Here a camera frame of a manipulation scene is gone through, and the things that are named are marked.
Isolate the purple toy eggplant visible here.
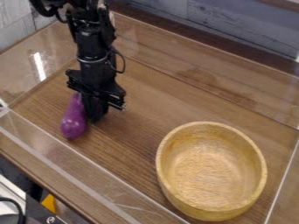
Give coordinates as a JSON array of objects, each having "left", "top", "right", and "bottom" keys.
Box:
[{"left": 60, "top": 93, "right": 86, "bottom": 139}]

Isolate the clear acrylic tray enclosure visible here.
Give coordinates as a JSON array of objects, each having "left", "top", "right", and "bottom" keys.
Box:
[{"left": 0, "top": 15, "right": 299, "bottom": 224}]

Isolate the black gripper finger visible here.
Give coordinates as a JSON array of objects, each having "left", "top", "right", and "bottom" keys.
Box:
[
  {"left": 81, "top": 93, "right": 93, "bottom": 121},
  {"left": 93, "top": 98, "right": 108, "bottom": 122}
]

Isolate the brown wooden bowl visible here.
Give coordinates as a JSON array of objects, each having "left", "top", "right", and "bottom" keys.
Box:
[{"left": 154, "top": 122, "right": 266, "bottom": 221}]

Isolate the black cable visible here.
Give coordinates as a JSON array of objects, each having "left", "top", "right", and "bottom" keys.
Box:
[{"left": 0, "top": 196, "right": 26, "bottom": 224}]

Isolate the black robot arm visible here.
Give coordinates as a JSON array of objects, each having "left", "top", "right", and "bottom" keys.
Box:
[{"left": 29, "top": 0, "right": 126, "bottom": 122}]

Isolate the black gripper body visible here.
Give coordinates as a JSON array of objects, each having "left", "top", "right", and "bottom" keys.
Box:
[{"left": 65, "top": 56, "right": 126, "bottom": 110}]

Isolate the black and yellow device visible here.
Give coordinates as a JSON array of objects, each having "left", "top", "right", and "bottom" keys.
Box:
[{"left": 0, "top": 174, "right": 68, "bottom": 224}]

